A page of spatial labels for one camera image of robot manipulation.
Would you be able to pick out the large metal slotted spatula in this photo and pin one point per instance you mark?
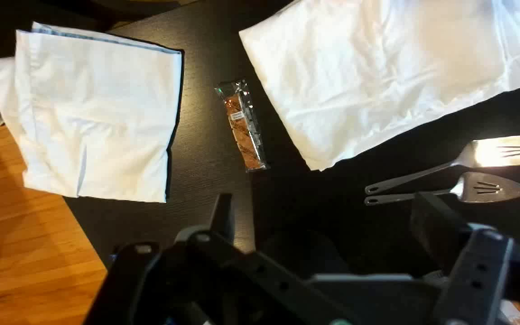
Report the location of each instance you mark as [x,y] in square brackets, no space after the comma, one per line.
[480,154]

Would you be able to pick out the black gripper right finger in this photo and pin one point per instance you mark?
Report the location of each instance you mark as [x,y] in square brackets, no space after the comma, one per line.
[475,261]

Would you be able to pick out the white folded cloth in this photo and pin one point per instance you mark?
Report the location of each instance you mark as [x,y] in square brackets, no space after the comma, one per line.
[348,75]
[92,114]

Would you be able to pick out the clear wrapped snack bar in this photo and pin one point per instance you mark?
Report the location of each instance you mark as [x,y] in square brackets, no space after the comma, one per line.
[242,122]

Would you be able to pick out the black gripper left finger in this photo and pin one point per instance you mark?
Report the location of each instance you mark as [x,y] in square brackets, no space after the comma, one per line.
[198,280]

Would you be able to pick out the white folded cloth right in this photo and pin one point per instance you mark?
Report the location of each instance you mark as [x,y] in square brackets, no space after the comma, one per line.
[348,75]

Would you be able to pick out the white folded cloth left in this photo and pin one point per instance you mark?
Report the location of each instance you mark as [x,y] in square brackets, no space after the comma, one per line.
[92,114]

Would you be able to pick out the small metal slotted spatula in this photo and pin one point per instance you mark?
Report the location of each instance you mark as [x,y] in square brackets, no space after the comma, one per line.
[469,188]

